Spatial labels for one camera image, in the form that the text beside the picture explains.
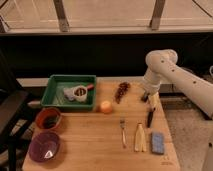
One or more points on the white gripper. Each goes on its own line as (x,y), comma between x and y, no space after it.
(151,88)

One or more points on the white cup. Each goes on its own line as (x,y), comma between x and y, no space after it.
(80,93)

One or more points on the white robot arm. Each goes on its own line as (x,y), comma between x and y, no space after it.
(191,129)

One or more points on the green plastic tray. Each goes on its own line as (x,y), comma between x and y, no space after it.
(54,96)

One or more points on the dark grape bunch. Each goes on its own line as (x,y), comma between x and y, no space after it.
(121,91)

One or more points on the metal fork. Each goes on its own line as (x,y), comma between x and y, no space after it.
(122,126)

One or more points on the blue sponge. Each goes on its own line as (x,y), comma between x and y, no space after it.
(157,143)

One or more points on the orange fruit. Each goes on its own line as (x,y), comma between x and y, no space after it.
(106,107)

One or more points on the white crumpled cloth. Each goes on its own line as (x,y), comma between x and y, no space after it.
(68,93)

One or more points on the orange bowl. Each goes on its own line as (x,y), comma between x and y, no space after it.
(48,118)

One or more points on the purple bowl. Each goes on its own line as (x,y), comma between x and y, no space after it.
(44,147)

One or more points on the black chair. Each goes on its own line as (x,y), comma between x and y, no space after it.
(11,110)

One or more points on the black handled knife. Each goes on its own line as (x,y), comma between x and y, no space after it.
(150,117)

